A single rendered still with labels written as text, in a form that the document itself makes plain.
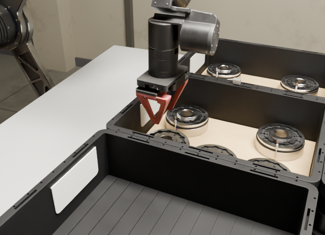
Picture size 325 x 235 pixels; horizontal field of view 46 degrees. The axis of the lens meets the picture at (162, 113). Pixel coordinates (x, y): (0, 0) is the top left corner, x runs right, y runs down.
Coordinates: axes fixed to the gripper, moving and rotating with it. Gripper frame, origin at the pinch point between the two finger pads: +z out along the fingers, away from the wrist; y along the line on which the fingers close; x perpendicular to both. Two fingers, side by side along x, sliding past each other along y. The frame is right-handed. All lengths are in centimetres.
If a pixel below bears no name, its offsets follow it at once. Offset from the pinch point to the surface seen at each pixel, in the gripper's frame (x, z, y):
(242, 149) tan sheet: -15.7, 9.6, 8.5
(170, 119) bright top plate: 2.0, 6.6, 8.6
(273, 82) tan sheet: -14.9, 9.4, 46.1
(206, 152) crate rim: -13.0, -0.3, -9.3
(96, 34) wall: 151, 63, 189
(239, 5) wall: 37, 26, 199
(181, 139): -3.5, 6.9, 2.6
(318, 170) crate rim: -31.2, -0.5, -6.0
